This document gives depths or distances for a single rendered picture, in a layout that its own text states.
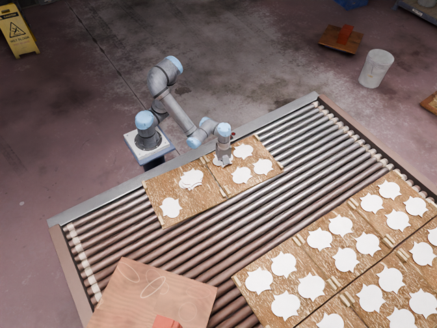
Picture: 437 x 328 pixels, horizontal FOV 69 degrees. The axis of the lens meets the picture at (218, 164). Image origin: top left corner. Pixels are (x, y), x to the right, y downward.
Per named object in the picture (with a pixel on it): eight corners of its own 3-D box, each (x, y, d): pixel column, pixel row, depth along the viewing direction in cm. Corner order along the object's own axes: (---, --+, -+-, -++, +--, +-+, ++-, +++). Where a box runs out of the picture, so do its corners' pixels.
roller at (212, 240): (95, 307, 160) (92, 304, 156) (364, 146, 224) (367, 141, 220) (99, 316, 157) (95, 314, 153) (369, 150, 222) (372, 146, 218)
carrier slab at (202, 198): (141, 183, 198) (141, 182, 196) (201, 159, 209) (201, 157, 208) (163, 230, 180) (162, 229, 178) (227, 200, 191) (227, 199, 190)
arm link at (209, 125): (194, 124, 184) (210, 133, 180) (206, 112, 189) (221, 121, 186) (195, 133, 190) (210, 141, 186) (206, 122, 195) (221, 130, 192)
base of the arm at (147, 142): (134, 135, 222) (132, 125, 214) (155, 129, 226) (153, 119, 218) (140, 151, 214) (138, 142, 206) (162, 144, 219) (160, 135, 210)
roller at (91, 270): (82, 273, 169) (79, 270, 165) (343, 128, 234) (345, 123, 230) (84, 281, 167) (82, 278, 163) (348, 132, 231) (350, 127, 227)
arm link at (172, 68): (144, 117, 216) (151, 62, 168) (158, 105, 223) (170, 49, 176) (157, 129, 215) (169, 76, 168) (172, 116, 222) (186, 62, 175)
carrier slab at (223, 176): (201, 158, 210) (201, 157, 209) (253, 135, 222) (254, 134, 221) (228, 199, 192) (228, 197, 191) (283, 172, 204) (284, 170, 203)
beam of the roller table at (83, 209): (50, 224, 188) (45, 219, 183) (312, 96, 256) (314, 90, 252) (54, 235, 184) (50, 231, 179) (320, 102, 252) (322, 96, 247)
